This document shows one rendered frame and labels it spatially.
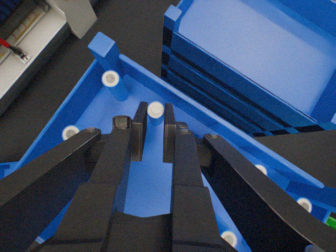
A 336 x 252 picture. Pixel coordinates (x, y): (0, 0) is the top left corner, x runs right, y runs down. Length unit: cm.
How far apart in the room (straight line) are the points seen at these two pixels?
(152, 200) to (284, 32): 38
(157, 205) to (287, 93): 30
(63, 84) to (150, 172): 56
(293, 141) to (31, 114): 89
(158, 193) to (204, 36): 28
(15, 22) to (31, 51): 7
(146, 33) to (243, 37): 43
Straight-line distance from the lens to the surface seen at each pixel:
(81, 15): 75
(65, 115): 25
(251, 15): 45
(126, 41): 76
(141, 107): 17
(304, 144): 84
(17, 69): 71
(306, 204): 25
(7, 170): 81
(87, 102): 27
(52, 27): 72
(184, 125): 16
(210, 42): 40
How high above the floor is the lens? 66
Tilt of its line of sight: 83 degrees down
